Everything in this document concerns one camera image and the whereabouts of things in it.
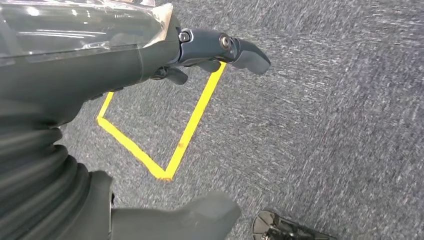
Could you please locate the yellow floor tape square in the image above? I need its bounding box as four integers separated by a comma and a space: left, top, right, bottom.
96, 61, 228, 182

